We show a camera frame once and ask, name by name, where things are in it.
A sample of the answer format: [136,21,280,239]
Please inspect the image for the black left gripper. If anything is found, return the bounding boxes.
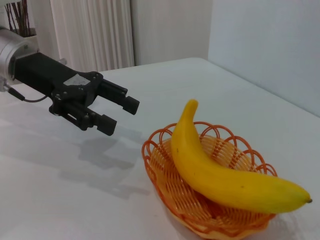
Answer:
[13,52,140,136]

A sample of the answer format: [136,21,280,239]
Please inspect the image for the orange woven plastic basket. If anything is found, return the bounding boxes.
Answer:
[141,121,278,238]

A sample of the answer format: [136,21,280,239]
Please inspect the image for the yellow banana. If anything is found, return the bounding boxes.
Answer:
[170,99,313,215]

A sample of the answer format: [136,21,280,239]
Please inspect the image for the white pleated curtain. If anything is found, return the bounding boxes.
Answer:
[49,0,135,73]

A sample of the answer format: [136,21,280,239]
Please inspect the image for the beige tall floor vase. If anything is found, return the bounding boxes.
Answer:
[14,34,39,55]

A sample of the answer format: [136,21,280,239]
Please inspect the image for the dark dried twigs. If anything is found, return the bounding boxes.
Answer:
[4,0,31,38]

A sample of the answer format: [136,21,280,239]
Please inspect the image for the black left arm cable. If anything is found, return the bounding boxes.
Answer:
[4,83,51,103]

